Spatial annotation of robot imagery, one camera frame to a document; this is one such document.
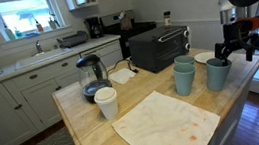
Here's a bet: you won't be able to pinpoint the brown paper bag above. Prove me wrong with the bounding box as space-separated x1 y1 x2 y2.
118 10 134 32

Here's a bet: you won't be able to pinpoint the white kitchen sink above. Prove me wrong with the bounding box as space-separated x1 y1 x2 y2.
12 46 76 71

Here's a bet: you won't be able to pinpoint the small white napkin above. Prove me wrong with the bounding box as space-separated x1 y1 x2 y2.
107 66 138 87

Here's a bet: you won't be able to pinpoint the grey countertop dish rack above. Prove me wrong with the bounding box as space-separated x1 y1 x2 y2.
56 30 91 51

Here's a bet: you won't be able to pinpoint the spice jar with dark lid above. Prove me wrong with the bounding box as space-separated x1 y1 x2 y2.
162 11 174 29

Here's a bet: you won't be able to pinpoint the small teal bottle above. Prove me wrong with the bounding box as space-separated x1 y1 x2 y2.
14 26 24 39

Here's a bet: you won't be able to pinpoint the black kettle power cord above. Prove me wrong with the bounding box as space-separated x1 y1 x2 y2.
105 55 140 78

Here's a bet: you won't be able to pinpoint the glass electric kettle black base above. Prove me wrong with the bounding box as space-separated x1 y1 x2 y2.
74 52 115 106

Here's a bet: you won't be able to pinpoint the white counter base cabinets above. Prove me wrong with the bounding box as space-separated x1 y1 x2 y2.
0 32 136 145

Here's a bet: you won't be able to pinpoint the white soap bottle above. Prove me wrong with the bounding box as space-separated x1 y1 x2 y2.
3 23 17 42

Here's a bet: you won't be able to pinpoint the black kitchen stove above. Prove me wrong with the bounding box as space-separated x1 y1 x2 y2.
99 7 161 63

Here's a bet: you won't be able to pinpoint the orange camera mount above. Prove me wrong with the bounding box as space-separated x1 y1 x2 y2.
236 15 259 33

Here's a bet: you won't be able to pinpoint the blue sponge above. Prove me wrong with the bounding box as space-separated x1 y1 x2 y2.
22 30 41 40

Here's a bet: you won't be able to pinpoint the white round plate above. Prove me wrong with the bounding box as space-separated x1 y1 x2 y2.
193 50 219 67

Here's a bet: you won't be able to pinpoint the chrome sink faucet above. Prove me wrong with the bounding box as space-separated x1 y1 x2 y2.
33 39 44 54

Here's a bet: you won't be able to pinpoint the white stained cloth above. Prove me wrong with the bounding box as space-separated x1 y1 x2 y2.
108 82 225 145

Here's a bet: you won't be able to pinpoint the kitchen window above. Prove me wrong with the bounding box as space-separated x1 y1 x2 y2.
0 0 71 43

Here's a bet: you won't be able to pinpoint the white lidded paper cup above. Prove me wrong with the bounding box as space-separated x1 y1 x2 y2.
92 85 121 122

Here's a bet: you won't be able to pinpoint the wooden top white kitchen island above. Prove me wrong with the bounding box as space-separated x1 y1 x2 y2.
47 38 259 145

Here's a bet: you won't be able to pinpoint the light blue plastic cup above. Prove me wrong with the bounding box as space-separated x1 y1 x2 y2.
172 61 201 98
173 53 196 68
203 55 237 93

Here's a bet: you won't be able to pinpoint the black coffee maker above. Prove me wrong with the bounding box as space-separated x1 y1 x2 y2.
84 15 105 41

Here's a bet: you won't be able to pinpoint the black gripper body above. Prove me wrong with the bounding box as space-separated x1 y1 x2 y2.
221 19 255 50

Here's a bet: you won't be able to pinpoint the black toaster oven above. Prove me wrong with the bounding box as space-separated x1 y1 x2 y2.
126 22 195 77

